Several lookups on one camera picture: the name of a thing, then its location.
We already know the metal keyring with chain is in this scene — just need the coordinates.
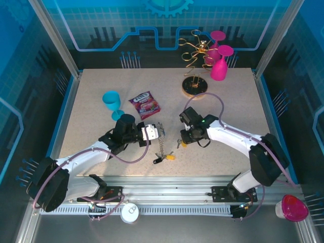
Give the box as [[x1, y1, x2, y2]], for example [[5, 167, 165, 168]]
[[156, 121, 169, 156]]

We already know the white tin can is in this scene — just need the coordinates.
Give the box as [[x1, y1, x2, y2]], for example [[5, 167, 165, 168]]
[[120, 203, 140, 224]]

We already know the blue plastic goblet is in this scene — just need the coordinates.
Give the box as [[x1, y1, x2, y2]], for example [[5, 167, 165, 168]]
[[102, 90, 126, 120]]

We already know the gold wire glass rack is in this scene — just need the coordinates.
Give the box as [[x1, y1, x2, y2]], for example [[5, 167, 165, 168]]
[[178, 29, 216, 101]]

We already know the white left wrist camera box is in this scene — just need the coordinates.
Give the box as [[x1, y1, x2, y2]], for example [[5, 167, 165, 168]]
[[140, 123, 159, 141]]

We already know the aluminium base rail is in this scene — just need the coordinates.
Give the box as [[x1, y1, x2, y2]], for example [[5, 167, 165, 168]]
[[75, 176, 279, 204]]

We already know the aluminium frame post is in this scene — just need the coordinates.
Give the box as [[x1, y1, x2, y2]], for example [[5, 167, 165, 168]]
[[254, 0, 306, 79], [27, 0, 83, 79]]

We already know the white slotted cable duct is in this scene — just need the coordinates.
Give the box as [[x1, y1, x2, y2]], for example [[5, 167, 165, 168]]
[[40, 204, 234, 216]]

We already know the purple candy bag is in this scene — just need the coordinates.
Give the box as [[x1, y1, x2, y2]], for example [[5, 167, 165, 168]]
[[128, 91, 162, 120]]

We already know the pink plastic wine glass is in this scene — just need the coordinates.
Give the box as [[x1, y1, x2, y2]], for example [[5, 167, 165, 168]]
[[210, 45, 234, 82], [204, 30, 226, 65]]

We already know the white cup with pink lid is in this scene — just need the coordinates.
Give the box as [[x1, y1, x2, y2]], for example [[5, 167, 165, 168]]
[[275, 194, 309, 223]]

